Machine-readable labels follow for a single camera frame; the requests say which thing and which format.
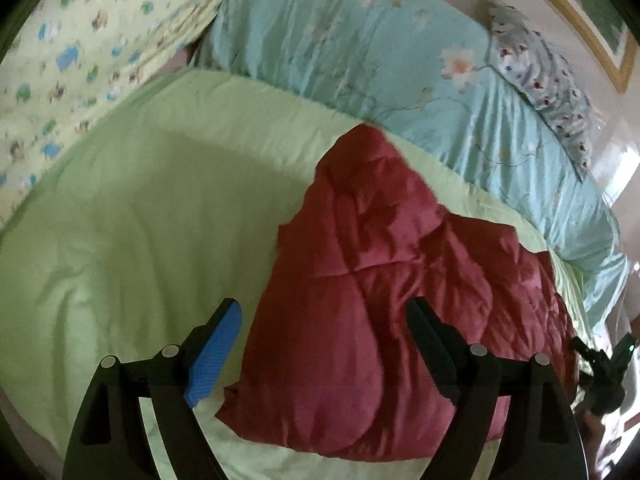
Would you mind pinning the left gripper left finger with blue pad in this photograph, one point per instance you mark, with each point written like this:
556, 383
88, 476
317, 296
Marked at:
109, 439

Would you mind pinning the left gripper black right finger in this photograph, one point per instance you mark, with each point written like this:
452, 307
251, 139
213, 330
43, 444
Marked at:
540, 439

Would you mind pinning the red quilted jacket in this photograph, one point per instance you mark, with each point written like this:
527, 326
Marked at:
329, 366

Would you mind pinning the person's right hand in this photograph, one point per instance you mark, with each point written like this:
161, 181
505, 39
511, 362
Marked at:
594, 440

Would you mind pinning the light green bed sheet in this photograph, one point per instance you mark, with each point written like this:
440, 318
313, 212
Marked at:
138, 231

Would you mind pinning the grey pillow with red prints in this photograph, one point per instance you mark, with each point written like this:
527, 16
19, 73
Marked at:
539, 72

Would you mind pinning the yellow patterned quilt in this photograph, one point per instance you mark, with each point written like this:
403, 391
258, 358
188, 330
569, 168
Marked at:
70, 63

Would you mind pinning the light blue floral quilt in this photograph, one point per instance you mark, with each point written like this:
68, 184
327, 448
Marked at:
427, 72

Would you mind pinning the gold framed landscape painting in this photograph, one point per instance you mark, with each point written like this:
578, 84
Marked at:
606, 34

